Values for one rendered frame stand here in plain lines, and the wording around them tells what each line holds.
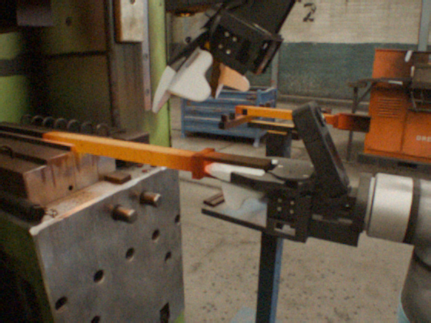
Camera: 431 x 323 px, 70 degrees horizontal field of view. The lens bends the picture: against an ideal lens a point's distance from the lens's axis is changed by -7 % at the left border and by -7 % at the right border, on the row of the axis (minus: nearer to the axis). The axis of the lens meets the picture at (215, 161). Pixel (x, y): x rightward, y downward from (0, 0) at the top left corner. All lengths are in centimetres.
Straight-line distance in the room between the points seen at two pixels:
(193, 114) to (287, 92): 420
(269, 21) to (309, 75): 785
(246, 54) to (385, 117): 354
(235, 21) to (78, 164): 39
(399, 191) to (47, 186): 51
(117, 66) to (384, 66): 329
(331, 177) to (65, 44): 80
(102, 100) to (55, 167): 35
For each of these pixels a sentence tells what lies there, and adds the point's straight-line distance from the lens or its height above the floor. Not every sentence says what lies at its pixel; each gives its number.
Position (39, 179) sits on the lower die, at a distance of 59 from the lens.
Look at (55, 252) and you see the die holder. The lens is 57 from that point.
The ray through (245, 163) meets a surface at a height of 102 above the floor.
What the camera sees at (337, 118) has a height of 99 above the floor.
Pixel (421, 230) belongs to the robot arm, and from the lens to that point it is 39.
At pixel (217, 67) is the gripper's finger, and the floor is 113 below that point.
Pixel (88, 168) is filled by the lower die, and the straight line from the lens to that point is 65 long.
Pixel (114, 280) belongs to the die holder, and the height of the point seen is 73.
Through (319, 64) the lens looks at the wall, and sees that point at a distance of 816.
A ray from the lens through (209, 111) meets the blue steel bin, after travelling 447.
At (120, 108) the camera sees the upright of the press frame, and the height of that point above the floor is 102.
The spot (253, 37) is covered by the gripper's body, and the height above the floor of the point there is 117.
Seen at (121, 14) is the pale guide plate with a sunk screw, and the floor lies 125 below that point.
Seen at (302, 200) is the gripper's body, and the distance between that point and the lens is 39.
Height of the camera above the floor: 115
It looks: 18 degrees down
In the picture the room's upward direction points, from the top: straight up
